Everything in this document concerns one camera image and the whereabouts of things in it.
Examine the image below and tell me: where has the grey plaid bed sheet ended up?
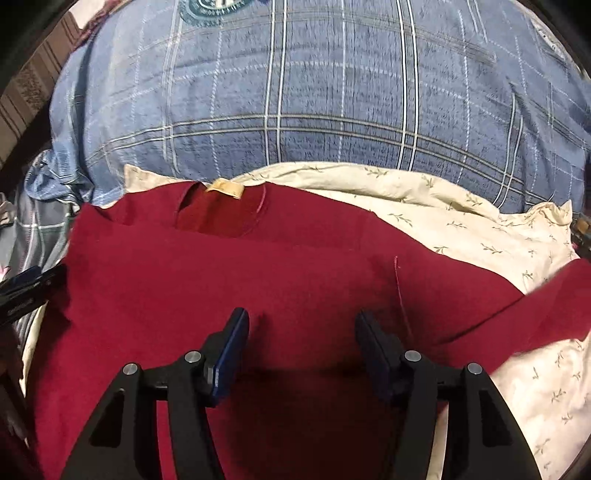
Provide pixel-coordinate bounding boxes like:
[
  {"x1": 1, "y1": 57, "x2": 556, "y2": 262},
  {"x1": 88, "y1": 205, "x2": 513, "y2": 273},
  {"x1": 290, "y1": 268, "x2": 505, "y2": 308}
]
[{"x1": 1, "y1": 185, "x2": 80, "y2": 358}]

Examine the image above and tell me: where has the blue plaid pillow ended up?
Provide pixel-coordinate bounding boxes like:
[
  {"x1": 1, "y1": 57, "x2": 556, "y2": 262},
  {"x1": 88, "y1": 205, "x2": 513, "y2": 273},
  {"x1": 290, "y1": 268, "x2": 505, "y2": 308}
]
[{"x1": 24, "y1": 1, "x2": 590, "y2": 213}]

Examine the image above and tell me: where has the dark red garment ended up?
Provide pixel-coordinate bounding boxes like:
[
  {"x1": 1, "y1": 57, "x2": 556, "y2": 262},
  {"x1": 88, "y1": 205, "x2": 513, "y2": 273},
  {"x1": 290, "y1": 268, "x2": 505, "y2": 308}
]
[{"x1": 29, "y1": 182, "x2": 590, "y2": 479}]

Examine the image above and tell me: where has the cream floral pillowcase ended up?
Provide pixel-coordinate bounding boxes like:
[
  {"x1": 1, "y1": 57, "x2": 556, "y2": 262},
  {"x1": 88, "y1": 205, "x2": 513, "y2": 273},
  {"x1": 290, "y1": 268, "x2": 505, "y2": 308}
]
[{"x1": 18, "y1": 161, "x2": 591, "y2": 480}]

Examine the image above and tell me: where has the brown striped headboard cushion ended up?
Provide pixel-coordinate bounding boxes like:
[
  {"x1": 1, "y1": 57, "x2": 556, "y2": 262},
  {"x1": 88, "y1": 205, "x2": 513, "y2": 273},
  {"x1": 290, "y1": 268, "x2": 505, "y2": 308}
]
[{"x1": 1, "y1": 11, "x2": 81, "y2": 166}]

